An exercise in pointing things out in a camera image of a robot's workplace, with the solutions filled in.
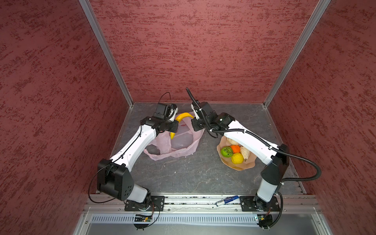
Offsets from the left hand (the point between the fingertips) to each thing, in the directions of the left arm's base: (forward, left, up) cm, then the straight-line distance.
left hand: (175, 127), depth 83 cm
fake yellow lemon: (-13, -37, -13) cm, 42 cm away
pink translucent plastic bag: (0, -5, -18) cm, 19 cm away
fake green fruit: (-10, -31, -10) cm, 34 cm away
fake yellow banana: (+4, -5, +6) cm, 9 cm away
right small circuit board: (-43, -47, -19) cm, 67 cm away
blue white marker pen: (-34, -29, -17) cm, 48 cm away
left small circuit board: (-42, +16, -21) cm, 50 cm away
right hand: (-1, -11, +5) cm, 12 cm away
